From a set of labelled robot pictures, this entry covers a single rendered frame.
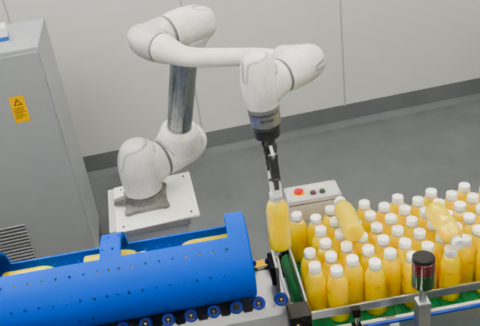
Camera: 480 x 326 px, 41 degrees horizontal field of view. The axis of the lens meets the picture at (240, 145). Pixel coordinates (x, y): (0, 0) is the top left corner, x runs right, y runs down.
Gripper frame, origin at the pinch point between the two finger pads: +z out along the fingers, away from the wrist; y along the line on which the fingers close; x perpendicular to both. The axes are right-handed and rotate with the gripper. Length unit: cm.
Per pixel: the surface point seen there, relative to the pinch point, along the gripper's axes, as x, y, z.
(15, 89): -106, -151, 8
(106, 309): -58, 3, 30
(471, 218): 64, -6, 32
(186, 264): -31.1, 1.0, 21.4
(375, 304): 25, 11, 44
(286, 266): 2, -24, 51
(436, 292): 45, 11, 45
